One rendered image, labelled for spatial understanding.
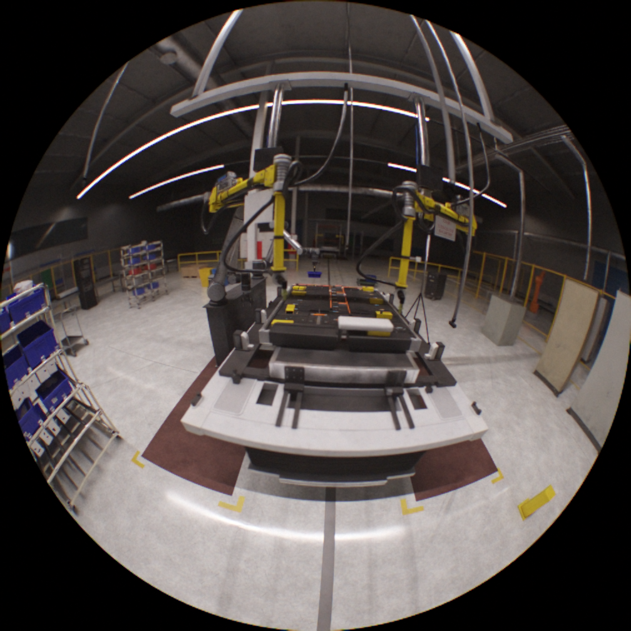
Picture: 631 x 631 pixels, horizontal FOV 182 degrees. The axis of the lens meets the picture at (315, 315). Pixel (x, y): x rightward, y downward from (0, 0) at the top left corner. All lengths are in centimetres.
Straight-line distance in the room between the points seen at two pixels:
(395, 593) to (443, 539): 54
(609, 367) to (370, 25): 1049
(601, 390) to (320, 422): 423
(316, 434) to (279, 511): 90
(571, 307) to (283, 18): 1106
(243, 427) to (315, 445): 36
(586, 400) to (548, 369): 114
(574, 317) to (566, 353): 63
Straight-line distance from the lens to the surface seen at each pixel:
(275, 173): 130
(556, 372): 468
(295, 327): 130
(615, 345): 425
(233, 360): 142
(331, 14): 951
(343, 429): 103
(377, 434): 105
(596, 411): 442
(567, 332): 457
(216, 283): 212
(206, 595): 185
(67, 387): 226
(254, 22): 996
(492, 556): 224
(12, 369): 227
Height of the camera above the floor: 167
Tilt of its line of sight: 22 degrees down
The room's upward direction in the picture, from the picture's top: 3 degrees clockwise
